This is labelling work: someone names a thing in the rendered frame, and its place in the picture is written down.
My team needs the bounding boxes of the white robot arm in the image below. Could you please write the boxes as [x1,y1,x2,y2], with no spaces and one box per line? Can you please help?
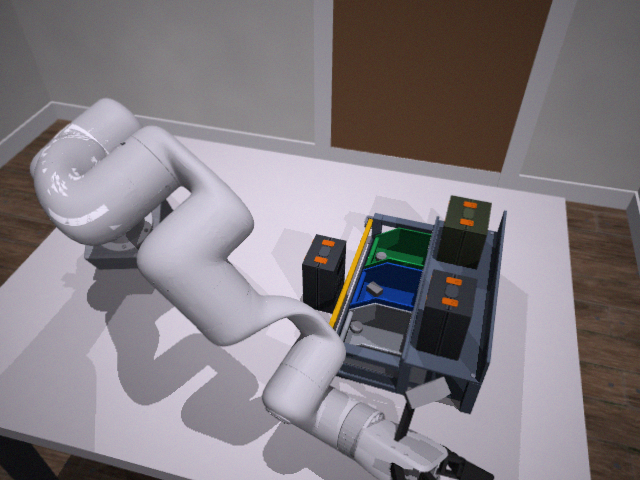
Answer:
[30,98,378,461]

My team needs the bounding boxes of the green open bin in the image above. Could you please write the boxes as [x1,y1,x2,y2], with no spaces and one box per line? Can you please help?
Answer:
[365,227,432,270]

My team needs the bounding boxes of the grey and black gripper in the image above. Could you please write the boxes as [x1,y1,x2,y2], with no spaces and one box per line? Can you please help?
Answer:
[354,411,494,480]

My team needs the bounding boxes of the blue open bin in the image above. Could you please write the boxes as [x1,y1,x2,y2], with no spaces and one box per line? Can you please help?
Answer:
[351,263,423,312]

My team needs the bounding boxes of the yellow bar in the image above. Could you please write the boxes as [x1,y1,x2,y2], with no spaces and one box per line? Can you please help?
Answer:
[329,219,373,329]

